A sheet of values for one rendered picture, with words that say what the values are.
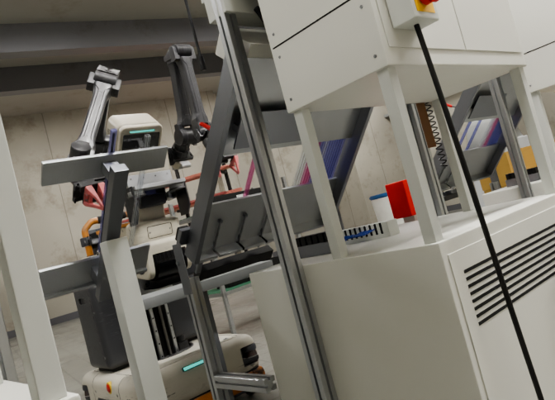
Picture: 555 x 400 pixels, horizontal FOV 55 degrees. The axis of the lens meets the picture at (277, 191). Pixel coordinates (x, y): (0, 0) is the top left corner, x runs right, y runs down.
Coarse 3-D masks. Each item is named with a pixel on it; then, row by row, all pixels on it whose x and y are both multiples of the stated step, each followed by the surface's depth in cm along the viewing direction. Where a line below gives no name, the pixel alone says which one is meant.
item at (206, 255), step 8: (304, 224) 216; (312, 224) 218; (320, 224) 219; (272, 232) 205; (296, 232) 210; (240, 240) 195; (248, 240) 196; (256, 240) 197; (264, 240) 199; (272, 240) 201; (216, 248) 187; (224, 248) 188; (232, 248) 190; (240, 248) 191; (248, 248) 193; (208, 256) 182; (216, 256) 184
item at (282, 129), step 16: (256, 64) 156; (272, 64) 160; (256, 80) 159; (272, 80) 164; (272, 96) 167; (272, 112) 165; (320, 112) 188; (336, 112) 194; (352, 112) 200; (240, 128) 160; (272, 128) 169; (288, 128) 174; (320, 128) 192; (336, 128) 199; (352, 128) 206; (240, 144) 163; (272, 144) 173; (288, 144) 185
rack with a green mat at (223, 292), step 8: (168, 208) 427; (272, 256) 482; (216, 288) 431; (224, 288) 392; (232, 288) 399; (240, 288) 401; (208, 296) 405; (216, 296) 397; (224, 296) 390; (224, 304) 392; (232, 320) 391; (232, 328) 389
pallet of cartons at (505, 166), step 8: (504, 152) 537; (528, 152) 549; (504, 160) 539; (528, 160) 547; (496, 168) 549; (504, 168) 541; (512, 168) 536; (528, 168) 546; (504, 176) 543; (488, 184) 563; (504, 184) 546; (488, 192) 566
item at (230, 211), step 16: (288, 192) 199; (304, 192) 206; (224, 208) 180; (240, 208) 185; (256, 208) 191; (288, 208) 205; (304, 208) 212; (208, 224) 178; (224, 224) 184; (240, 224) 190; (256, 224) 196; (208, 240) 183; (224, 240) 189
